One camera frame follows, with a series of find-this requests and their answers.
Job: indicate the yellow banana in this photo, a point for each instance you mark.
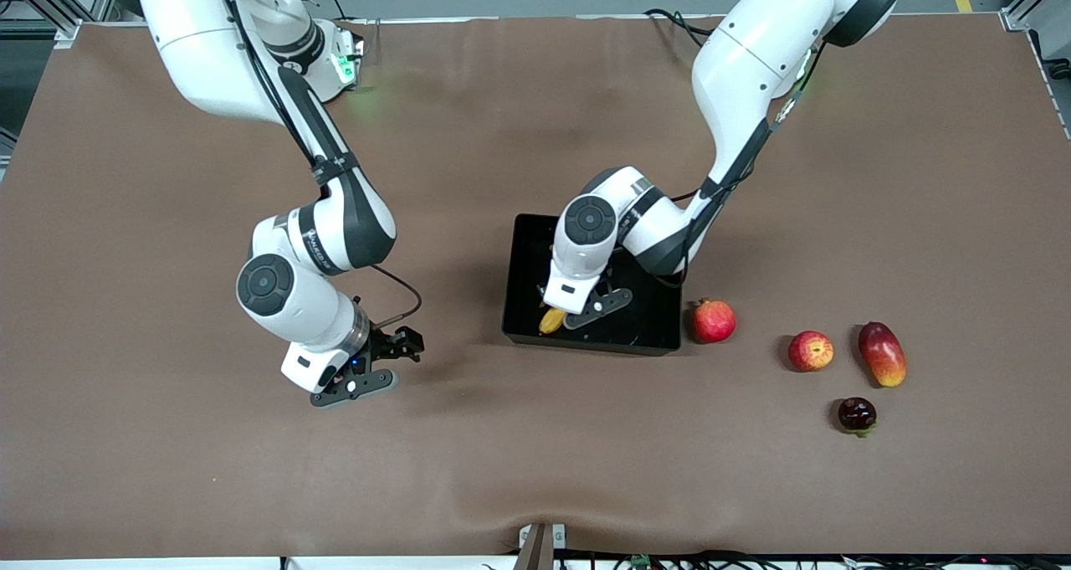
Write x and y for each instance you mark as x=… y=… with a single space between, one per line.
x=552 y=321

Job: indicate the black plastic tray box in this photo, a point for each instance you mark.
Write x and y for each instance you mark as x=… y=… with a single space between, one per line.
x=644 y=327

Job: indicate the red yellow apple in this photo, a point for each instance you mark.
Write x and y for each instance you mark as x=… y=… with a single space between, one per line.
x=810 y=351

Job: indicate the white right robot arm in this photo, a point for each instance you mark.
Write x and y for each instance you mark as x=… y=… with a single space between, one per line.
x=209 y=51

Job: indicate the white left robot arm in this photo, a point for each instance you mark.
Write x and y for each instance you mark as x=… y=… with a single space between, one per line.
x=753 y=59

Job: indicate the brown table mat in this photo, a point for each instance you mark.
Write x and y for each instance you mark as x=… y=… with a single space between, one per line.
x=335 y=469

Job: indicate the red pomegranate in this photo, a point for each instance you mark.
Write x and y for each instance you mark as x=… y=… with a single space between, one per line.
x=714 y=322

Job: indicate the dark purple mangosteen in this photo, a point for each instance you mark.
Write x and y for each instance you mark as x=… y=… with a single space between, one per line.
x=857 y=413

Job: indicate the red yellow mango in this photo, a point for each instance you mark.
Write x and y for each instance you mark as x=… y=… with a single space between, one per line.
x=883 y=354

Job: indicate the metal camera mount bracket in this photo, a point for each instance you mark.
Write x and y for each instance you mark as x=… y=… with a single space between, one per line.
x=540 y=549

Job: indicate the aluminium frame profile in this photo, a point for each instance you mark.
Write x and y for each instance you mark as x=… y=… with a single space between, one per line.
x=42 y=1
x=1033 y=1

